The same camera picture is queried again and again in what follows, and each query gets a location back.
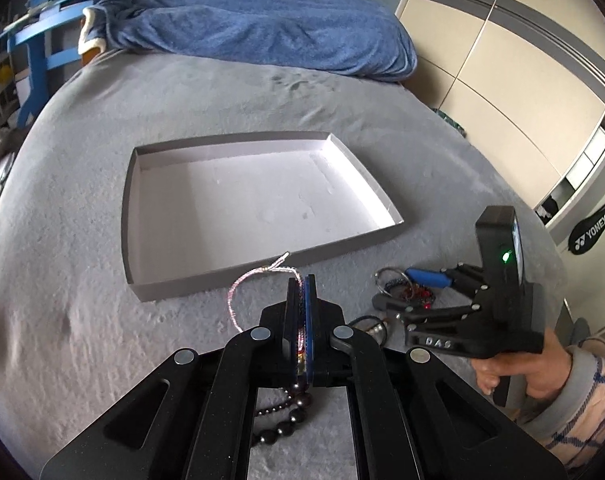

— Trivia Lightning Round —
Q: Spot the black Yonex racket bag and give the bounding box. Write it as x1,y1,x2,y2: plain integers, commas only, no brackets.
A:
567,204,605,256

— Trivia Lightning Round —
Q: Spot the white shelf rack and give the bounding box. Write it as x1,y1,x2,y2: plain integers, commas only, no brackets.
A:
0,39,22,126

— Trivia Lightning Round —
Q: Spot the grey bed cover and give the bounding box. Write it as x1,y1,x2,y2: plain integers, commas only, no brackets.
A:
0,51,566,478

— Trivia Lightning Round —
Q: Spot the grey cardboard tray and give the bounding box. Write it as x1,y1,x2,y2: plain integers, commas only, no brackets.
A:
121,131,405,301

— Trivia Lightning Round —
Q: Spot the person's right hand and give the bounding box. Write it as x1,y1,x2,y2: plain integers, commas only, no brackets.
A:
471,328,573,401

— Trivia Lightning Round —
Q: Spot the blue fleece blanket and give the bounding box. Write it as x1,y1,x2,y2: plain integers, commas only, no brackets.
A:
78,0,417,82

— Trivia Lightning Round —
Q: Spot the striped grey sleeve forearm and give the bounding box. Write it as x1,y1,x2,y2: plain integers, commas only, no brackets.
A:
516,347,605,472

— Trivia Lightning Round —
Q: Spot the pink string bracelet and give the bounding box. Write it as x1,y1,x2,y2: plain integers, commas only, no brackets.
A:
226,250,304,376

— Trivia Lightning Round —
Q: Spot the cream sliding wardrobe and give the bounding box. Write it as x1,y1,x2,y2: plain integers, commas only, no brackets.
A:
396,0,605,243

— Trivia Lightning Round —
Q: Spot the blue wooden desk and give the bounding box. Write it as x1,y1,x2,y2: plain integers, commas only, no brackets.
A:
0,0,100,128

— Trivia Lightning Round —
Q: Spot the dark large bead bracelet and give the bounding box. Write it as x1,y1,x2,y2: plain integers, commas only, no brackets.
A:
249,381,315,448

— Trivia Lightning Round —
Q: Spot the blue bead red charm bracelet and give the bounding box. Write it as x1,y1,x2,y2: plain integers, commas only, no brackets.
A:
374,266,438,311

